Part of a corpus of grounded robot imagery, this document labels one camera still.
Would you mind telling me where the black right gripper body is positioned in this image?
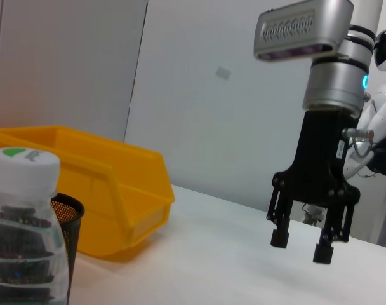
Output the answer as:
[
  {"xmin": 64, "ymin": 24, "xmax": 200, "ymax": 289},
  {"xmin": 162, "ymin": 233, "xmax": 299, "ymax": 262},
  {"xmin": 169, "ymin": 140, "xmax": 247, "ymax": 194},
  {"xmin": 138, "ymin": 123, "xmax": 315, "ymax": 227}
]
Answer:
[{"xmin": 273, "ymin": 109, "xmax": 362, "ymax": 208}]

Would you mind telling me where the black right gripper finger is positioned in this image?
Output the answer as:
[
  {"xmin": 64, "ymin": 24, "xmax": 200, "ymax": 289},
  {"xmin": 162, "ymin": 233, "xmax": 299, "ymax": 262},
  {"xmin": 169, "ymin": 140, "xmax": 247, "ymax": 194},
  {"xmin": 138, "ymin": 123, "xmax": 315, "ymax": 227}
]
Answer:
[
  {"xmin": 312, "ymin": 202, "xmax": 356, "ymax": 264},
  {"xmin": 265, "ymin": 181, "xmax": 295, "ymax": 250}
]

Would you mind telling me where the clear green-label water bottle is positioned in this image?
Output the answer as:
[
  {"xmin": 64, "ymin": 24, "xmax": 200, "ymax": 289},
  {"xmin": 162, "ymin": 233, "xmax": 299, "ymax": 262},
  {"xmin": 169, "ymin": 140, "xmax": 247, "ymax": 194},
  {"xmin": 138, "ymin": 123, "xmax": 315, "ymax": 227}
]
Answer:
[{"xmin": 0, "ymin": 146, "xmax": 70, "ymax": 305}]

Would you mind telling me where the black mesh pen cup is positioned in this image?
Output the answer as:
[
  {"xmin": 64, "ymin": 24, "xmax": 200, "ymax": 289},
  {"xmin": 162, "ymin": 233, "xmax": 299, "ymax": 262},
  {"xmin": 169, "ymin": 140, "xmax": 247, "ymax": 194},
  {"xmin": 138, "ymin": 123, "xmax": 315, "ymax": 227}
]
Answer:
[{"xmin": 49, "ymin": 194, "xmax": 86, "ymax": 298}]

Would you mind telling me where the right gripper metal connector plug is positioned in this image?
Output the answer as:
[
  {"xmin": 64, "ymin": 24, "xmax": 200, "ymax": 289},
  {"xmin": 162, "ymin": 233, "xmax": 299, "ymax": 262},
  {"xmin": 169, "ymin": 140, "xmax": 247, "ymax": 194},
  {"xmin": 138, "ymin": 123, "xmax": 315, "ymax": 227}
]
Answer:
[{"xmin": 342, "ymin": 126, "xmax": 375, "ymax": 142}]

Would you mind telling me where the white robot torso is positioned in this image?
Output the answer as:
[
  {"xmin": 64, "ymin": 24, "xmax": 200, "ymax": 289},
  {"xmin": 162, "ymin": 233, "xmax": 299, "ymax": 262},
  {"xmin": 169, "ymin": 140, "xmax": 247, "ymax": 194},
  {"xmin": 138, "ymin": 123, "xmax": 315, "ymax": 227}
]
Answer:
[{"xmin": 341, "ymin": 71, "xmax": 386, "ymax": 248}]

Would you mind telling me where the robot head black visor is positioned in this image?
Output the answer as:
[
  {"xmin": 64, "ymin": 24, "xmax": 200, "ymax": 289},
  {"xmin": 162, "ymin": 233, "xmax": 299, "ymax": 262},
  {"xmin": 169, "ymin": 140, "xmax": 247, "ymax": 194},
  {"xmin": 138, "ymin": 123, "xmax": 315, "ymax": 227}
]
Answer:
[{"xmin": 373, "ymin": 27, "xmax": 386, "ymax": 72}]

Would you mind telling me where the yellow plastic bin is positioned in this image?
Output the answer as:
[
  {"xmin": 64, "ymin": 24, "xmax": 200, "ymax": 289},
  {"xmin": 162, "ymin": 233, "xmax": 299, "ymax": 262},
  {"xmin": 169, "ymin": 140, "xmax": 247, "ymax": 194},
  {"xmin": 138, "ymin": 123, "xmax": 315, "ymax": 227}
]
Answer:
[{"xmin": 0, "ymin": 125, "xmax": 176, "ymax": 262}]

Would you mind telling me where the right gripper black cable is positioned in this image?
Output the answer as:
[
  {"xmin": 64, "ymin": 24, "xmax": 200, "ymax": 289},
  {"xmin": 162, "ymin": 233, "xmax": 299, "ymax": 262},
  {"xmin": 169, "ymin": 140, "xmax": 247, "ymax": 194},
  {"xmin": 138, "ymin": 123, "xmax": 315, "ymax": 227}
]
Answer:
[{"xmin": 350, "ymin": 139, "xmax": 377, "ymax": 160}]

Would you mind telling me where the white wall sticker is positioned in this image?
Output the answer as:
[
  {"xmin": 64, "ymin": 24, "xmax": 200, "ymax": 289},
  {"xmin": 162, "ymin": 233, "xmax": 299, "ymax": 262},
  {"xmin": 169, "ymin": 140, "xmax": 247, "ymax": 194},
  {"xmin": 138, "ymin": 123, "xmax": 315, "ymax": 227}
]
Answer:
[{"xmin": 215, "ymin": 66, "xmax": 232, "ymax": 80}]

